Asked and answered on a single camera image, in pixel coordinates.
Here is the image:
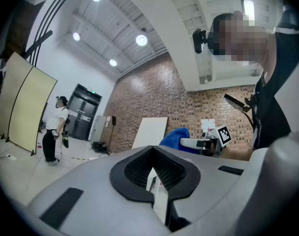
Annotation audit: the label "white board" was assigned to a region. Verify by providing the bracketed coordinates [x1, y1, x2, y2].
[131, 117, 169, 149]

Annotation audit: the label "black curved wall beams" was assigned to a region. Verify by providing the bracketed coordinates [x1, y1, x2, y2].
[21, 0, 90, 67]

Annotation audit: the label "black bag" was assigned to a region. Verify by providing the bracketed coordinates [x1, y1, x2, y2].
[91, 141, 108, 153]

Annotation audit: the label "black head camera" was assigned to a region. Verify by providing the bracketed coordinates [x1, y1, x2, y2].
[192, 28, 209, 54]

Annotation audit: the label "black double door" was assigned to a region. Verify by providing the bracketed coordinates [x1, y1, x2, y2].
[67, 83, 103, 142]

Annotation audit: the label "white and red poster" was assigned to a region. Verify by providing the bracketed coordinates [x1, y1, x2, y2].
[201, 118, 216, 133]

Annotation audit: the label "white cabinet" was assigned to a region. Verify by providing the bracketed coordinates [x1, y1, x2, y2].
[89, 115, 107, 143]

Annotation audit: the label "person's head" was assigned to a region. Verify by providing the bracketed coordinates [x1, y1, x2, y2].
[208, 10, 275, 64]

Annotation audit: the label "black speaker on tripod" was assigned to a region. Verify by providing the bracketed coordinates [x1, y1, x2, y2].
[104, 116, 117, 155]

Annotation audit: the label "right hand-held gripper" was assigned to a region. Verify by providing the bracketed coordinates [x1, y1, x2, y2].
[179, 125, 233, 158]

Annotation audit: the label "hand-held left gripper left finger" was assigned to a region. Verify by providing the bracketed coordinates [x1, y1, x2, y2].
[25, 146, 170, 236]

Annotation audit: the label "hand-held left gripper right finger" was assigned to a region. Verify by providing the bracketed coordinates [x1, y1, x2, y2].
[152, 131, 299, 236]

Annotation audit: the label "yellow folding screen panel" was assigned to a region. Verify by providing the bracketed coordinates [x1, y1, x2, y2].
[0, 52, 34, 139]
[7, 66, 58, 154]

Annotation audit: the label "blue cloth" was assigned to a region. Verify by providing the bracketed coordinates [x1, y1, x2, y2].
[159, 127, 190, 148]

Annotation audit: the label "black flat panel on arm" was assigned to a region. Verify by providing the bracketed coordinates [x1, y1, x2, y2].
[223, 93, 255, 113]

